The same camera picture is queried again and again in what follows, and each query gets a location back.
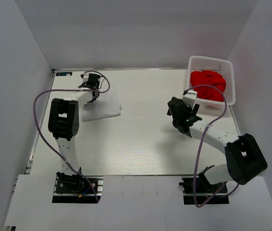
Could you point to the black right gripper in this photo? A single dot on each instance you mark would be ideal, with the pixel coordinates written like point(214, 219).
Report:
point(191, 111)

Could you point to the white t shirt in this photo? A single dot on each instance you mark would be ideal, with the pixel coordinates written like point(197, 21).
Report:
point(105, 106)

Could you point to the red t shirt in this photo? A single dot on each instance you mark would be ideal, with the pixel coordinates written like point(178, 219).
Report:
point(200, 80)

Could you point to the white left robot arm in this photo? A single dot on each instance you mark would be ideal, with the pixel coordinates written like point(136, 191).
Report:
point(64, 125)

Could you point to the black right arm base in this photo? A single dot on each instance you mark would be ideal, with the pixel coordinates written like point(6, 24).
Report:
point(203, 192)

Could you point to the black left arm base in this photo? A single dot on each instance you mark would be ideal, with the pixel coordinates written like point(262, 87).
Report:
point(80, 193)

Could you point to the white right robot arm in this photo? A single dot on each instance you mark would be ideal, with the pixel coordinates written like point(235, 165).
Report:
point(244, 159)

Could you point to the blue table label sticker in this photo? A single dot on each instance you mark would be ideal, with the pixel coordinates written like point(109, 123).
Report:
point(63, 74)

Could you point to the white plastic basket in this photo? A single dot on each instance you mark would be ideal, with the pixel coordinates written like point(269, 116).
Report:
point(223, 67)

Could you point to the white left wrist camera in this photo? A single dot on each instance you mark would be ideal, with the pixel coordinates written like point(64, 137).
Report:
point(84, 77)

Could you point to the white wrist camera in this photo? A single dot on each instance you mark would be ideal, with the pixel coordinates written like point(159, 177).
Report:
point(84, 77)
point(189, 97)

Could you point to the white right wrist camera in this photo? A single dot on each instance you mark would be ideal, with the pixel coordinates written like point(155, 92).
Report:
point(189, 97)

